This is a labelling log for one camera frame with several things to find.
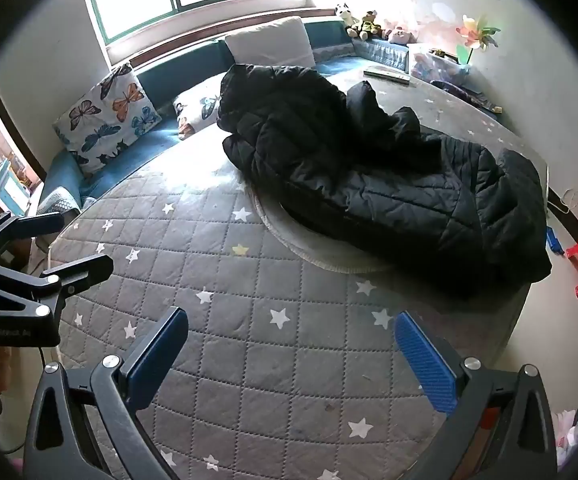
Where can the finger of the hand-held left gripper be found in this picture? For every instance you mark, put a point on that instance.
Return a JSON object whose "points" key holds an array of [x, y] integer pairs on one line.
{"points": [[89, 267], [39, 221]]}

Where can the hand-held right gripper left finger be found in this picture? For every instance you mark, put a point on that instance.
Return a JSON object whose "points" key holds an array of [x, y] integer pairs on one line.
{"points": [[161, 355]]}

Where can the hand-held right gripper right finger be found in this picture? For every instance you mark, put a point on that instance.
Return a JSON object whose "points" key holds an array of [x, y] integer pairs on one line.
{"points": [[426, 365]]}

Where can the black puffer jacket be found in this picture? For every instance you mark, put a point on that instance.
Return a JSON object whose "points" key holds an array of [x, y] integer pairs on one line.
{"points": [[369, 185]]}

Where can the white knitted cloth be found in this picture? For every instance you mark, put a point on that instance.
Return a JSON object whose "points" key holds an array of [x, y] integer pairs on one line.
{"points": [[56, 202]]}

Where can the large butterfly print pillow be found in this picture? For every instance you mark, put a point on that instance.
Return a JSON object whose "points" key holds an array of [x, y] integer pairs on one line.
{"points": [[109, 110]]}

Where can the pink cloth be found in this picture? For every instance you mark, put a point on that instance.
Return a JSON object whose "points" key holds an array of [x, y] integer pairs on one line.
{"points": [[564, 435]]}

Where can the round white mat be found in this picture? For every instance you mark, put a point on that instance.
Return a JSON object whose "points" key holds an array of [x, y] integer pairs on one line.
{"points": [[289, 240]]}

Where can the small butterfly print pillow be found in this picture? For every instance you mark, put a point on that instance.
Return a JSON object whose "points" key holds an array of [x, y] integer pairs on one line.
{"points": [[194, 107]]}

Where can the blue padded bed surround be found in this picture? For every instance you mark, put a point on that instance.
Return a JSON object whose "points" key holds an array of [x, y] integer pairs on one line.
{"points": [[179, 72]]}

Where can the dark purple cloth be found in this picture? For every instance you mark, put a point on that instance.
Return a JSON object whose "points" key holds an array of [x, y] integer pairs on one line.
{"points": [[461, 92]]}

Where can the white pillow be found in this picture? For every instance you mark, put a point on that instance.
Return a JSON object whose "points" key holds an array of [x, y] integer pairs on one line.
{"points": [[269, 42]]}

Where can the grey book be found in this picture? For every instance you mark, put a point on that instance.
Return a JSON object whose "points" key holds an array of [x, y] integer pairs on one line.
{"points": [[384, 72]]}

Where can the clear plastic storage box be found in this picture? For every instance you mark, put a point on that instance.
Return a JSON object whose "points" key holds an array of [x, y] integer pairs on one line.
{"points": [[434, 62]]}

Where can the pink plush toy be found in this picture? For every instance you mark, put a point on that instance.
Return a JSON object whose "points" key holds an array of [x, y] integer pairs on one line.
{"points": [[400, 35]]}

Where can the colourful pinwheel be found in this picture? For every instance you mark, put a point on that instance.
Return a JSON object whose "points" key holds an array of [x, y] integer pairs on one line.
{"points": [[471, 30]]}

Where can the black and white plush toy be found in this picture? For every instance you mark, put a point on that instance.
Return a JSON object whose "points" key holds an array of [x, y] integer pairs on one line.
{"points": [[343, 12]]}

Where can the wooden framed wall opening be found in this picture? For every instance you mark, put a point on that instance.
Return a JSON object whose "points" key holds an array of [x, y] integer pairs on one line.
{"points": [[14, 130]]}

